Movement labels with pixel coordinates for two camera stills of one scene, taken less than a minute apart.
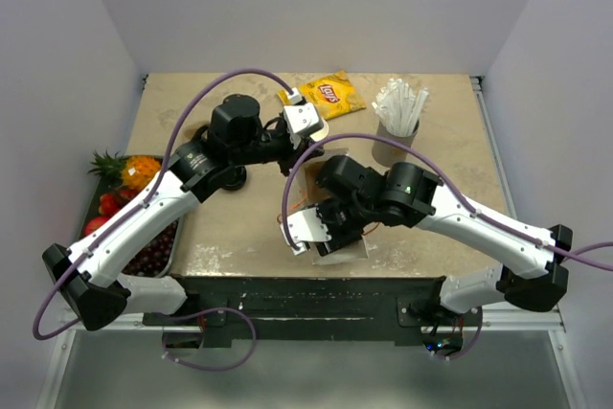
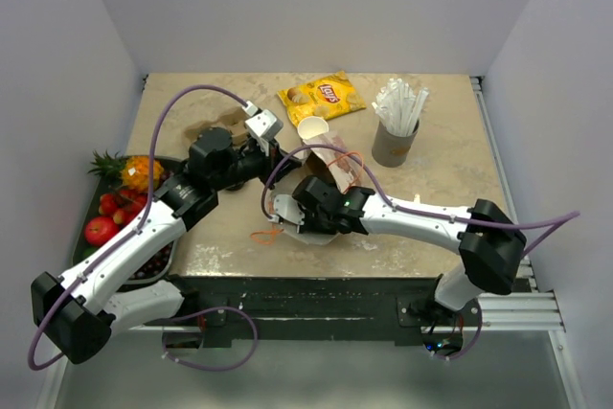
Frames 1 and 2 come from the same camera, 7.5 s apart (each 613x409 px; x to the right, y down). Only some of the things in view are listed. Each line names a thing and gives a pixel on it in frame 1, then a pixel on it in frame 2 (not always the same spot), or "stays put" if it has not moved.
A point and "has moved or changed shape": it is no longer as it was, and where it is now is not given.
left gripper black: x=293 y=154 to x=269 y=160
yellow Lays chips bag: x=332 y=95 stays put
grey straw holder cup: x=385 y=154 stays put
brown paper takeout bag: x=306 y=194 has moved or changed shape
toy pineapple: x=132 y=171 stays put
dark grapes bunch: x=152 y=260 stays put
